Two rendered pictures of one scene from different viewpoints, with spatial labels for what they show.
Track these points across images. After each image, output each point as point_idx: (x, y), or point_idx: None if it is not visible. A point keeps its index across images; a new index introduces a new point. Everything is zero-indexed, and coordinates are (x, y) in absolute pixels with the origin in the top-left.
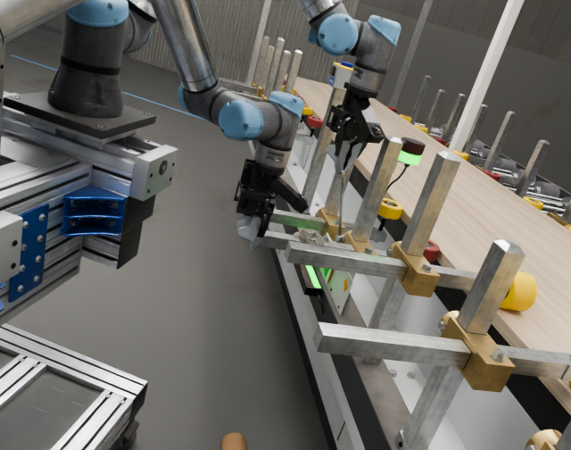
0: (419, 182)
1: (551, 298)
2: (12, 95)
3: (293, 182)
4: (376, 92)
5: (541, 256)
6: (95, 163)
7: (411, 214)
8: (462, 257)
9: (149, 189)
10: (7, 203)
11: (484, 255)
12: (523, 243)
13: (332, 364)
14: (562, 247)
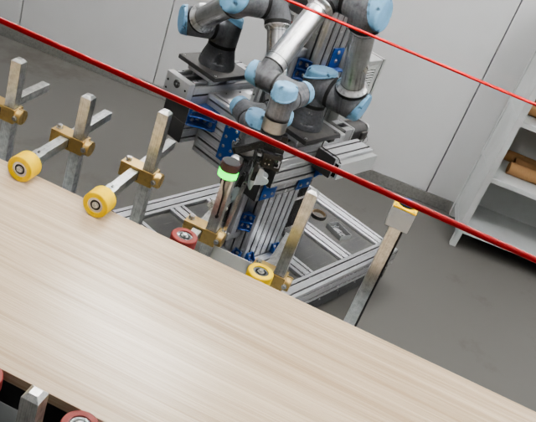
0: (339, 367)
1: (87, 249)
2: (340, 131)
3: None
4: (265, 131)
5: (142, 319)
6: None
7: (240, 275)
8: (160, 245)
9: None
10: (227, 110)
11: (158, 265)
12: (172, 331)
13: None
14: (152, 376)
